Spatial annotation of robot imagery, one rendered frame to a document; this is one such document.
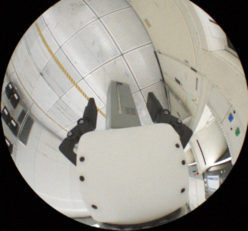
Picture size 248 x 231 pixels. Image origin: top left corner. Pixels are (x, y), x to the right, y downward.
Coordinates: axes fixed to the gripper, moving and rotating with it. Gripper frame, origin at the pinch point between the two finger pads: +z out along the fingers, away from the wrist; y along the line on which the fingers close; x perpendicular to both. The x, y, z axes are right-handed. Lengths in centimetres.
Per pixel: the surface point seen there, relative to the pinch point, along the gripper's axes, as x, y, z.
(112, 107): -43, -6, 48
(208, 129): -60, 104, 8
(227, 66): 13.0, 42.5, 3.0
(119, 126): -45, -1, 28
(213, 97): -8, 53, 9
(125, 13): 51, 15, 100
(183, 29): 24, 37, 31
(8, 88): 26, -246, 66
